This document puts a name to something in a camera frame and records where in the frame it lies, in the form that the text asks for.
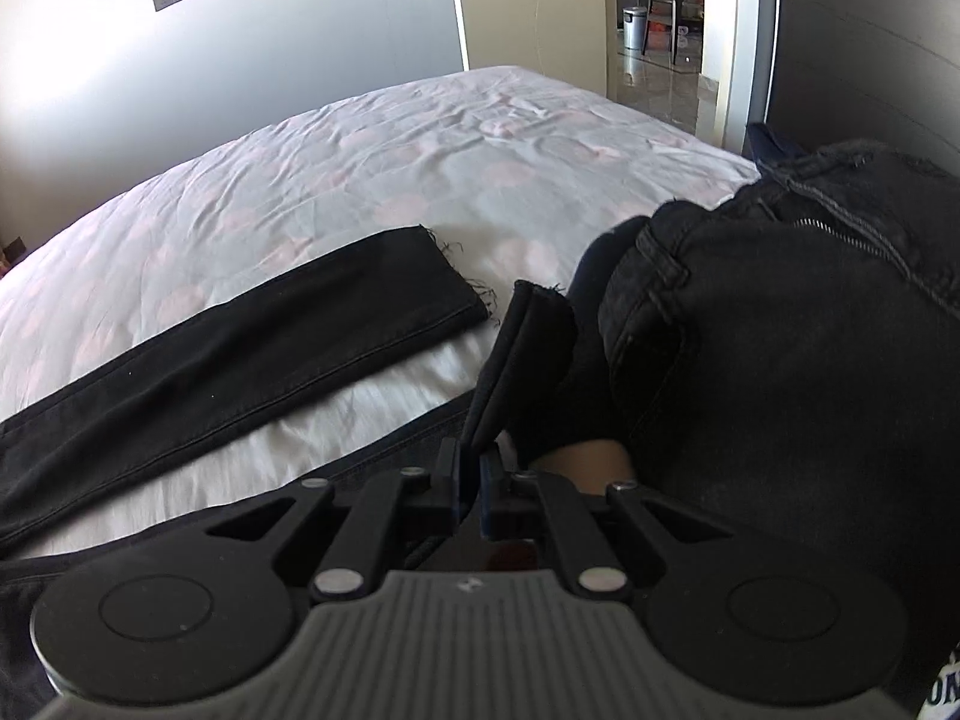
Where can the navy cloth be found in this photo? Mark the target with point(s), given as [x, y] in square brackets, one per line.
[772, 146]

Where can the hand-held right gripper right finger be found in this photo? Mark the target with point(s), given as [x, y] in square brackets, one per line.
[491, 495]

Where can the white dotted bed sheet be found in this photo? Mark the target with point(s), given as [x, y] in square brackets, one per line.
[375, 165]

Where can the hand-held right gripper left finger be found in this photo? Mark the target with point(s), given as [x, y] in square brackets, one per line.
[465, 487]

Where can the dark grey jeans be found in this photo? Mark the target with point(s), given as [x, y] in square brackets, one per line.
[787, 352]

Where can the black pants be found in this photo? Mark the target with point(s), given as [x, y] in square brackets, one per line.
[262, 345]

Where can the white door frame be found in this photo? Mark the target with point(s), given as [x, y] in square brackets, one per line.
[742, 52]

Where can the black wardrobe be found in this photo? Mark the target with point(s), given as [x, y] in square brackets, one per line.
[862, 52]

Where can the cream door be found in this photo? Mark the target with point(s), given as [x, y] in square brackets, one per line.
[525, 7]

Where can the silver trash can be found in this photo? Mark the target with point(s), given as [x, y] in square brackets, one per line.
[634, 28]

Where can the white blue printed garment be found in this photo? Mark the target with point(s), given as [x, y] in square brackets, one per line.
[946, 682]

